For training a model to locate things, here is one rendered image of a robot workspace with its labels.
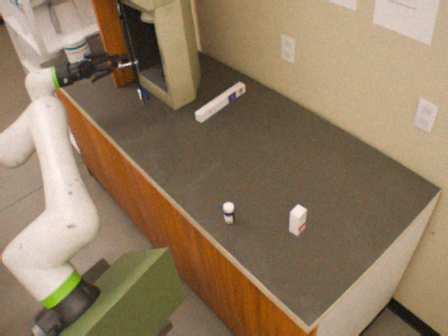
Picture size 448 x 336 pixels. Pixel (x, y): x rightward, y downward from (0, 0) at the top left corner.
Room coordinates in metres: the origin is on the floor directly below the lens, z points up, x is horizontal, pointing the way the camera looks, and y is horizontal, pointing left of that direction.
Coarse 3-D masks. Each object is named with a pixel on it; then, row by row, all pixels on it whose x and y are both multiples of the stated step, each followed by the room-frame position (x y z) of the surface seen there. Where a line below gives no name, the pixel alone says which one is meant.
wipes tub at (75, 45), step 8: (80, 32) 2.08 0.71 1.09; (64, 40) 2.01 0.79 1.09; (72, 40) 1.99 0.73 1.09; (80, 40) 1.98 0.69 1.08; (64, 48) 1.99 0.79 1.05; (72, 48) 1.96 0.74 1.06; (80, 48) 1.97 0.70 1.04; (88, 48) 2.02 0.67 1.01; (72, 56) 1.96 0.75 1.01; (80, 56) 1.97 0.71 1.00
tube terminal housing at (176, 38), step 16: (160, 0) 1.44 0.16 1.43; (176, 0) 1.48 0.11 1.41; (160, 16) 1.44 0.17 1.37; (176, 16) 1.48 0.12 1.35; (192, 16) 1.68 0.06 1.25; (160, 32) 1.43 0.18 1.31; (176, 32) 1.47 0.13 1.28; (192, 32) 1.63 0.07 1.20; (160, 48) 1.44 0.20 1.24; (176, 48) 1.46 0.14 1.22; (192, 48) 1.59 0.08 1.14; (176, 64) 1.45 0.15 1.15; (192, 64) 1.54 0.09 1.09; (144, 80) 1.62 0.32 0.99; (176, 80) 1.45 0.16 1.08; (192, 80) 1.50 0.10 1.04; (160, 96) 1.52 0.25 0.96; (176, 96) 1.44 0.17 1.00; (192, 96) 1.48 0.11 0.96
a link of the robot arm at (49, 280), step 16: (32, 224) 0.59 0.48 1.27; (16, 240) 0.56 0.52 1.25; (32, 240) 0.55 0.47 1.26; (16, 256) 0.53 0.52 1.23; (32, 256) 0.52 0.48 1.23; (48, 256) 0.52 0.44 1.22; (16, 272) 0.51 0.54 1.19; (32, 272) 0.50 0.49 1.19; (48, 272) 0.51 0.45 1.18; (64, 272) 0.52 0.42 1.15; (32, 288) 0.48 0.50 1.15; (48, 288) 0.48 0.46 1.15; (64, 288) 0.49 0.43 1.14; (48, 304) 0.46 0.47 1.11
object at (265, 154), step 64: (128, 128) 1.34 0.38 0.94; (192, 128) 1.29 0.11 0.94; (256, 128) 1.24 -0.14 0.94; (320, 128) 1.20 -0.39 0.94; (192, 192) 0.94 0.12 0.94; (256, 192) 0.90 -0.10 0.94; (320, 192) 0.87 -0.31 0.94; (384, 192) 0.83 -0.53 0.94; (256, 256) 0.65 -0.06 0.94; (320, 256) 0.62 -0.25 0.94; (384, 256) 0.60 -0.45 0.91; (320, 320) 0.43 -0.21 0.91
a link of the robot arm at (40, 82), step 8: (32, 72) 1.38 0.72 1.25; (40, 72) 1.38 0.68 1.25; (48, 72) 1.38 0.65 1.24; (32, 80) 1.35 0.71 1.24; (40, 80) 1.35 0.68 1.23; (48, 80) 1.36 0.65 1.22; (56, 80) 1.36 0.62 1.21; (32, 88) 1.34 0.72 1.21; (40, 88) 1.34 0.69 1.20; (48, 88) 1.35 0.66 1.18; (56, 88) 1.37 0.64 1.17; (32, 96) 1.33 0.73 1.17; (40, 96) 1.33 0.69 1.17
